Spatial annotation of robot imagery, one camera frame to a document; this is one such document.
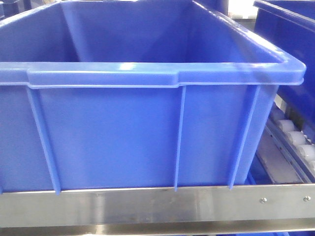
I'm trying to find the white roller conveyor track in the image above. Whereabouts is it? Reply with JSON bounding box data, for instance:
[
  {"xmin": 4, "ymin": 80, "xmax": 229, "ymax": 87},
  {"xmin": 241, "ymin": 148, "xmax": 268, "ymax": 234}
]
[{"xmin": 256, "ymin": 106, "xmax": 315, "ymax": 184}]

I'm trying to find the stainless steel shelf rail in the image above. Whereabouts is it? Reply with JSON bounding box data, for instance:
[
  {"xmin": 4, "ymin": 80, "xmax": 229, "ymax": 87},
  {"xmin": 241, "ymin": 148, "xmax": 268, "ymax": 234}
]
[{"xmin": 0, "ymin": 184, "xmax": 315, "ymax": 236}]

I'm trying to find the blue plastic bin middle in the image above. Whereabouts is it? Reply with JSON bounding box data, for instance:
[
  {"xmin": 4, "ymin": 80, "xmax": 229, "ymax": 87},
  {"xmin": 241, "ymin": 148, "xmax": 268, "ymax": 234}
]
[{"xmin": 254, "ymin": 0, "xmax": 315, "ymax": 141}]

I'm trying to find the large blue plastic bin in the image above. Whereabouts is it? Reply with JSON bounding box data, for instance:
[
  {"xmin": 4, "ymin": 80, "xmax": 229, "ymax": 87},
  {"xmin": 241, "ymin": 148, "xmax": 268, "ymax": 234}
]
[{"xmin": 0, "ymin": 0, "xmax": 306, "ymax": 193}]

